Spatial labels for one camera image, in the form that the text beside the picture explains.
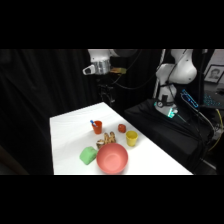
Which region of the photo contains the black robot stand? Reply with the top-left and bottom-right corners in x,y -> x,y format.
124,98 -> 214,174

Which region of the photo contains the black curtain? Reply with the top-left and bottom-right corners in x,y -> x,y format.
0,49 -> 101,176

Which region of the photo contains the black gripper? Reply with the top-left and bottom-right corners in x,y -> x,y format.
98,83 -> 117,105

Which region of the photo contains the red patterned ball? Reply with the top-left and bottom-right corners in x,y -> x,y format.
117,123 -> 127,134

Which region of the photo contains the orange plastic cup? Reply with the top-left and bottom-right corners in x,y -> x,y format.
91,120 -> 103,136

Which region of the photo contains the pink bowl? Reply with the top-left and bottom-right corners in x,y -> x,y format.
95,142 -> 129,175

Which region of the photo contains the yellow cable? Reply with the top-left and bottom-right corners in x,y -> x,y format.
209,108 -> 224,151

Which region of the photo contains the small green light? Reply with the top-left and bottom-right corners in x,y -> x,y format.
167,107 -> 178,119

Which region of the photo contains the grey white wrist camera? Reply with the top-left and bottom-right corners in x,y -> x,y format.
82,64 -> 97,76

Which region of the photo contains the striped tiger plush toy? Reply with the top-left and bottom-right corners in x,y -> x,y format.
95,131 -> 117,150

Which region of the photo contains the green soft block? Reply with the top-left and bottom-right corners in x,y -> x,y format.
79,146 -> 99,166

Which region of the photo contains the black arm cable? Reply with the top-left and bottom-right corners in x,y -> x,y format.
112,49 -> 162,92

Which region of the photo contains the framed portrait picture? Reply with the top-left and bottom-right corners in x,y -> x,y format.
203,64 -> 224,85

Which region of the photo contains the yellow bowl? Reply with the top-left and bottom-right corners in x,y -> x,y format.
125,130 -> 139,148

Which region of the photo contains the blue lit device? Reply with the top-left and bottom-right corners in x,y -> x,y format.
181,88 -> 200,110

